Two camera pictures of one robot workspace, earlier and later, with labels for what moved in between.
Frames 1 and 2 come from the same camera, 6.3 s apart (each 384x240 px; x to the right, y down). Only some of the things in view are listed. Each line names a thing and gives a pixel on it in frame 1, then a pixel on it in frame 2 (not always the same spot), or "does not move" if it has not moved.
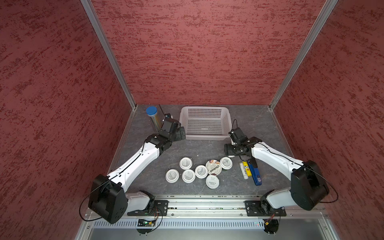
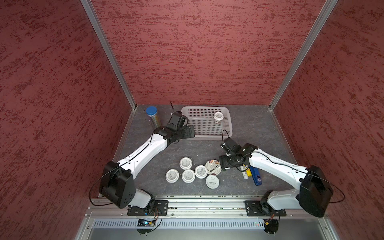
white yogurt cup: (201, 171) does not move
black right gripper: (228, 151) → (224, 163)
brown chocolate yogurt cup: (214, 166) does not move
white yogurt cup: (188, 176) does not move
